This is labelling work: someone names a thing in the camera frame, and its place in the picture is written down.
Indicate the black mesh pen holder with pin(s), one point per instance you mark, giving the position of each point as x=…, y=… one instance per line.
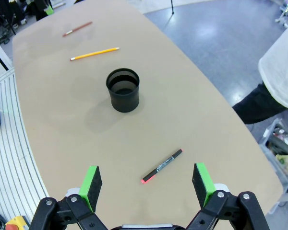
x=124, y=101

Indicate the person in white T-shirt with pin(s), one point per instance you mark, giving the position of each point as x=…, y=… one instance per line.
x=278, y=72

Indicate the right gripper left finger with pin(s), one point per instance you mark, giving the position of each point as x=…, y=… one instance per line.
x=88, y=191

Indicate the yellow emergency stop button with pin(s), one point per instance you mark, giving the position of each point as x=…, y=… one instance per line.
x=16, y=222

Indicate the yellow pencil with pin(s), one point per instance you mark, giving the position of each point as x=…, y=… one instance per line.
x=94, y=54

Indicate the clear plastic storage bin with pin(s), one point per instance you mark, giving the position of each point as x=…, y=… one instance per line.
x=276, y=148

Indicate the white cart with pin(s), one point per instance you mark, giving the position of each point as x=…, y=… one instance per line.
x=286, y=12

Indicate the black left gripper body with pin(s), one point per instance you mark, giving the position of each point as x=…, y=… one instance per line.
x=39, y=9

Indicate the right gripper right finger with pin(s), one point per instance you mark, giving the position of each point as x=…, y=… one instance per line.
x=204, y=187

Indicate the black tripod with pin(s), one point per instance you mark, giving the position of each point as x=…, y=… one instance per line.
x=172, y=6

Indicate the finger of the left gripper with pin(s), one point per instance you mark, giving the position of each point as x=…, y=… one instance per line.
x=49, y=10

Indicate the black marker with red ends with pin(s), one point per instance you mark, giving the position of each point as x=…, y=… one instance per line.
x=162, y=166

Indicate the aluminium rail frame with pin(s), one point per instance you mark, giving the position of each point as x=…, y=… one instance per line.
x=9, y=148

